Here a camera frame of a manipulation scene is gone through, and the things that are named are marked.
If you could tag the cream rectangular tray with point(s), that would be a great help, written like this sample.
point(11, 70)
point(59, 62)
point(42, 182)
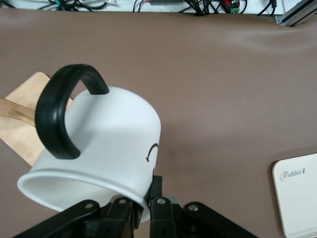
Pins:
point(297, 198)

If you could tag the green terminal connector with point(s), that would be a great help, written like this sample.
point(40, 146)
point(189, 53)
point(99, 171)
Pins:
point(234, 10)

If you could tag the aluminium corner rail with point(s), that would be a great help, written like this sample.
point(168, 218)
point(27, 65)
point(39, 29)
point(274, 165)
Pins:
point(297, 15)

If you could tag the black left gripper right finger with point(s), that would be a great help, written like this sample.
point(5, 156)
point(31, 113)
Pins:
point(168, 223)

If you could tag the wooden mug stand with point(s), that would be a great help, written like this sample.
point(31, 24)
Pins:
point(19, 138)

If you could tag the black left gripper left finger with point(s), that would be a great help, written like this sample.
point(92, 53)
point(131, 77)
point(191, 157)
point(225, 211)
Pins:
point(99, 223)

